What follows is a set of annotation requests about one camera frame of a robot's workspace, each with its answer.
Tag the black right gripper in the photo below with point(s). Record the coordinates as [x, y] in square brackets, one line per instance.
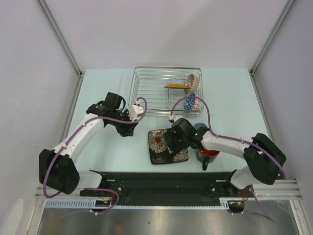
[173, 136]

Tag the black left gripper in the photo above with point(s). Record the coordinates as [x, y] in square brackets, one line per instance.
[128, 129]

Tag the black floral square plate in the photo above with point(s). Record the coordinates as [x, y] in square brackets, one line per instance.
[159, 151]

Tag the blue rim red pattern bowl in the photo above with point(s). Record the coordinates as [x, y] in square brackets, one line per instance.
[192, 103]

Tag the brown white patterned bowl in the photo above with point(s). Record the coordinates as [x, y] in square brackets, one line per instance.
[192, 83]

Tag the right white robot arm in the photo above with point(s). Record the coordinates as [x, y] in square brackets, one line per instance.
[263, 158]

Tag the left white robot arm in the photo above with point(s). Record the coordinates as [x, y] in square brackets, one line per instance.
[57, 169]

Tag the light blue plastic cup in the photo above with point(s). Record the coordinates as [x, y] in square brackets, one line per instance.
[199, 125]

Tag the dark mug red interior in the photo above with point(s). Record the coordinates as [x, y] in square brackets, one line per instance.
[205, 157]

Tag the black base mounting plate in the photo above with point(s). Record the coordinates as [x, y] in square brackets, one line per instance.
[143, 199]

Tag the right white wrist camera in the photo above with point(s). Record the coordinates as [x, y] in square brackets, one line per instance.
[173, 118]

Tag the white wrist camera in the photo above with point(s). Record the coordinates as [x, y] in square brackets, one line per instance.
[173, 118]
[135, 111]

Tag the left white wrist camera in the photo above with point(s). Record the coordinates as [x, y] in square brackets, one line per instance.
[135, 111]

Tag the metal wire dish rack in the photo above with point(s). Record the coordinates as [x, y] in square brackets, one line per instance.
[149, 82]

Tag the aluminium frame rail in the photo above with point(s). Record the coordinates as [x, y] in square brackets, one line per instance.
[280, 190]

